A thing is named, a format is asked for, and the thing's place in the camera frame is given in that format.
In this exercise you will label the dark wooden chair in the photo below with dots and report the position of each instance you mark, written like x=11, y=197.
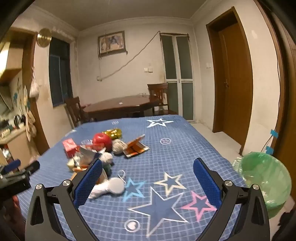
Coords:
x=158, y=92
x=74, y=111

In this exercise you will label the kitchen wall cabinet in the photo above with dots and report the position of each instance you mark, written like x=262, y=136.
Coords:
x=10, y=60

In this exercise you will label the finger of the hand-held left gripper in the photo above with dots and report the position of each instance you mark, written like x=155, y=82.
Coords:
x=12, y=164
x=32, y=166

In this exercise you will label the red shiny packet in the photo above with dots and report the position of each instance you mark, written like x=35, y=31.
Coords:
x=101, y=139

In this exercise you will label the frosted glass double door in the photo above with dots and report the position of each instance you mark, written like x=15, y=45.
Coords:
x=178, y=69

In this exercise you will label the gold foil wrapper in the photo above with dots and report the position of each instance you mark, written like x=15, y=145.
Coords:
x=113, y=133

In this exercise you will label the white crumpled tissue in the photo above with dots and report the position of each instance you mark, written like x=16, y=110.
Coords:
x=106, y=157

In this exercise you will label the dark window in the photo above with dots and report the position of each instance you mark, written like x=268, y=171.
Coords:
x=60, y=74

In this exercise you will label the hanging white plastic bag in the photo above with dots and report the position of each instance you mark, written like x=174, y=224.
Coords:
x=34, y=88

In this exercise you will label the orange and white paper packet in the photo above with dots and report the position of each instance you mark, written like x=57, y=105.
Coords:
x=135, y=148

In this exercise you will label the white crumpled cloth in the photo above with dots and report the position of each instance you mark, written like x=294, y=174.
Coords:
x=113, y=186

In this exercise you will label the framed wall picture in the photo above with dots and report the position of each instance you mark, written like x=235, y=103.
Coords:
x=111, y=42

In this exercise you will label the blue tape strip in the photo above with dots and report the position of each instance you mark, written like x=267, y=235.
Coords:
x=274, y=133
x=269, y=150

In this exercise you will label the red paper box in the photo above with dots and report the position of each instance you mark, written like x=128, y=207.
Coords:
x=69, y=148

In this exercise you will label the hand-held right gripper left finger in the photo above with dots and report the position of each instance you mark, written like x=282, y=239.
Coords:
x=89, y=183

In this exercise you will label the green lined trash bin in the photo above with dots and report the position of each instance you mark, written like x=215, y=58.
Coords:
x=261, y=176

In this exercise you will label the brown panelled wooden door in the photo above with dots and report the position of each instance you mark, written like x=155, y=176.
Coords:
x=289, y=129

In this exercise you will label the beige crumpled paper ball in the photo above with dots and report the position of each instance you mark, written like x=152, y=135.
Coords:
x=119, y=146

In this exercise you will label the clear glass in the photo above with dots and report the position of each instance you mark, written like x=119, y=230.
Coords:
x=143, y=94

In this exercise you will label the gold round wall clock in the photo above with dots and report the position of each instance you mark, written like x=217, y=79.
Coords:
x=44, y=37

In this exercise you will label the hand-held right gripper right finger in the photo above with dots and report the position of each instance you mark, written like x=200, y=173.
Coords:
x=205, y=180

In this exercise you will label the hanging beige cloth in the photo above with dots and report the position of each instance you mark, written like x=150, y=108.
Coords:
x=30, y=125

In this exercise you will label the dark wooden table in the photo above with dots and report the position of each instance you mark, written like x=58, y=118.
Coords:
x=120, y=105

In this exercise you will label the white double wall switch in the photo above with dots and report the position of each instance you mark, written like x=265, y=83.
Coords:
x=148, y=69

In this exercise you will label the kitchen counter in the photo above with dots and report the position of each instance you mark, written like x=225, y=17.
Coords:
x=16, y=143

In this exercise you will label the cream crumpled wrapper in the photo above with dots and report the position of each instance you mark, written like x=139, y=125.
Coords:
x=74, y=163

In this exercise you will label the silver crumpled wrapper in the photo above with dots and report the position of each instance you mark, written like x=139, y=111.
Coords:
x=89, y=154

